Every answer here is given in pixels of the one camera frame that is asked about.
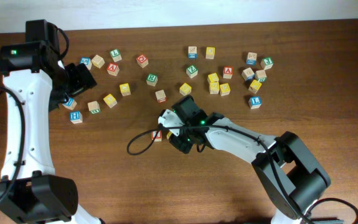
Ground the plain wooden block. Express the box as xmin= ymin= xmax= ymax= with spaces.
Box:
xmin=92 ymin=55 xmax=105 ymax=68

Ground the yellow block lower right cluster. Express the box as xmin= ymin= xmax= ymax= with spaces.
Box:
xmin=219 ymin=83 xmax=231 ymax=96

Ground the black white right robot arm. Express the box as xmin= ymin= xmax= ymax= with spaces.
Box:
xmin=158 ymin=95 xmax=331 ymax=223

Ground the blue L letter block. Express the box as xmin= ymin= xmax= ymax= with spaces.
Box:
xmin=248 ymin=96 xmax=262 ymax=110

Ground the green J letter block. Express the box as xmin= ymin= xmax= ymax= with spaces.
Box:
xmin=260 ymin=57 xmax=273 ymax=70

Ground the green Z letter block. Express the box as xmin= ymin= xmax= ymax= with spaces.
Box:
xmin=186 ymin=65 xmax=198 ymax=78

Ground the red A block left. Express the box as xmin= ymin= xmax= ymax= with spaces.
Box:
xmin=106 ymin=63 xmax=120 ymax=76

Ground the red a block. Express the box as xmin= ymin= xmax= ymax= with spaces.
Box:
xmin=223 ymin=66 xmax=233 ymax=79
xmin=106 ymin=63 xmax=120 ymax=76

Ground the green R letter block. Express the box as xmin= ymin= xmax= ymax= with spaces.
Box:
xmin=146 ymin=73 xmax=158 ymax=86

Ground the wooden block green side left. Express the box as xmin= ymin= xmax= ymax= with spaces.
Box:
xmin=88 ymin=101 xmax=101 ymax=114

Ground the red A block right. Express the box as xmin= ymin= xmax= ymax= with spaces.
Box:
xmin=223 ymin=66 xmax=233 ymax=79

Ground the green L letter block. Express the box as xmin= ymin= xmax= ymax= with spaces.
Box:
xmin=110 ymin=49 xmax=122 ymax=62

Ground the yellow block cluster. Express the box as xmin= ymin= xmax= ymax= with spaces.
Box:
xmin=248 ymin=80 xmax=262 ymax=94
xmin=219 ymin=83 xmax=231 ymax=96
xmin=207 ymin=73 xmax=219 ymax=83
xmin=209 ymin=82 xmax=220 ymax=95

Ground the blue H block lower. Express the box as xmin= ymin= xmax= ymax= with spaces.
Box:
xmin=70 ymin=111 xmax=83 ymax=124

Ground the wooden block green R side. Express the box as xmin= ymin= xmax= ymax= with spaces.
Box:
xmin=255 ymin=70 xmax=266 ymax=82

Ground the yellow block upper cluster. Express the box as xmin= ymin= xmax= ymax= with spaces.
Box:
xmin=207 ymin=73 xmax=219 ymax=83

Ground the blue h block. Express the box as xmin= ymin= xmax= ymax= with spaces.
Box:
xmin=70 ymin=111 xmax=83 ymax=124
xmin=62 ymin=98 xmax=77 ymax=110

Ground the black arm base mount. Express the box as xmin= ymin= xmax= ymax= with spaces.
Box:
xmin=311 ymin=219 xmax=344 ymax=224

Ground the red I letter block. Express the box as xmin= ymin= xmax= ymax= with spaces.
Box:
xmin=151 ymin=131 xmax=163 ymax=142

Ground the yellow block centre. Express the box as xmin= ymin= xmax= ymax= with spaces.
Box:
xmin=179 ymin=83 xmax=192 ymax=96

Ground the blue H block upper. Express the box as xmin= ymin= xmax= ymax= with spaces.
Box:
xmin=62 ymin=98 xmax=77 ymax=110

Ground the wooden block red side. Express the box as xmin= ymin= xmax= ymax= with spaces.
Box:
xmin=155 ymin=90 xmax=167 ymax=103

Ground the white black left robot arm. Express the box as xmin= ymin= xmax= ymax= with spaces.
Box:
xmin=0 ymin=19 xmax=101 ymax=223

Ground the wooden block blue side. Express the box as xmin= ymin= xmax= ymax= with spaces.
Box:
xmin=188 ymin=46 xmax=197 ymax=59
xmin=242 ymin=68 xmax=255 ymax=82

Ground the red C letter block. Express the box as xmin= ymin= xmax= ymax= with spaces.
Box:
xmin=136 ymin=54 xmax=149 ymax=68

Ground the blue X side block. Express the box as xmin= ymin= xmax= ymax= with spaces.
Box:
xmin=246 ymin=52 xmax=257 ymax=65

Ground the yellow top block back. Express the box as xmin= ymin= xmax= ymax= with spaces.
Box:
xmin=205 ymin=47 xmax=215 ymax=60

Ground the wooden block blue side right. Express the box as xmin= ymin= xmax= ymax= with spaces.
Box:
xmin=242 ymin=68 xmax=255 ymax=82

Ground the yellow C letter block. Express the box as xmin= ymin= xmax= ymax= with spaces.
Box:
xmin=166 ymin=131 xmax=172 ymax=139

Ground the yellow block left middle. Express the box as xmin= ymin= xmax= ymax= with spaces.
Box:
xmin=120 ymin=83 xmax=131 ymax=96

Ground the yellow block lower left cluster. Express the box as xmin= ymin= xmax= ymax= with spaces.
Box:
xmin=209 ymin=82 xmax=220 ymax=95

